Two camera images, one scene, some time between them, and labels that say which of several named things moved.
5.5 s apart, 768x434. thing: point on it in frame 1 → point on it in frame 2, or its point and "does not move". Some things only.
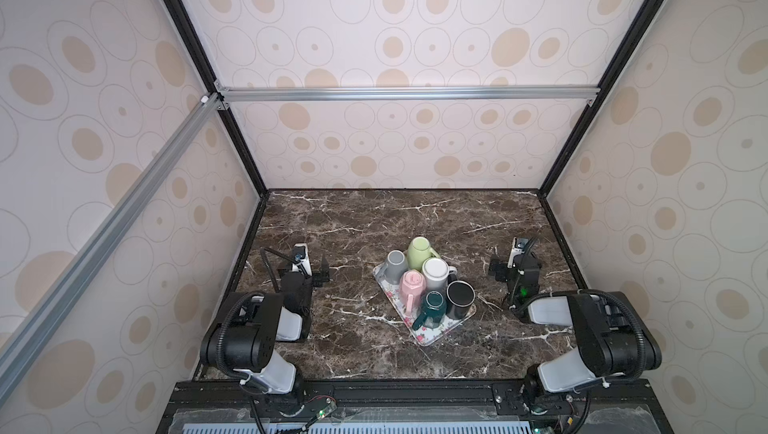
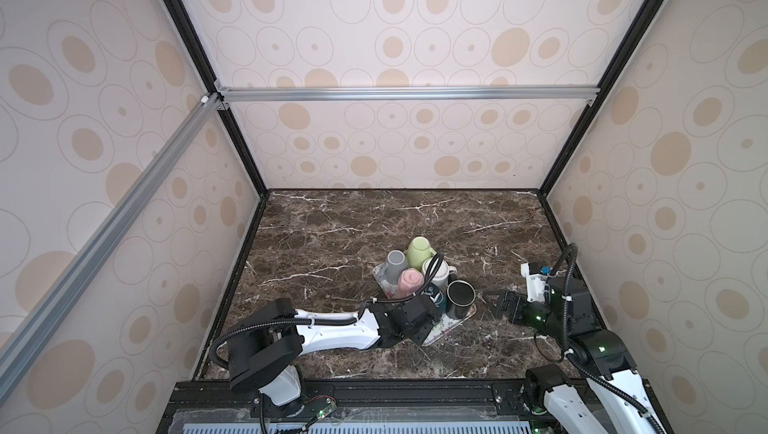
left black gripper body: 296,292 → 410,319
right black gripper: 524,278 → 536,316
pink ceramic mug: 413,290 does not move
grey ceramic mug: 396,263 does not move
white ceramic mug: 435,272 does not move
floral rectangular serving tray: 424,334 does not move
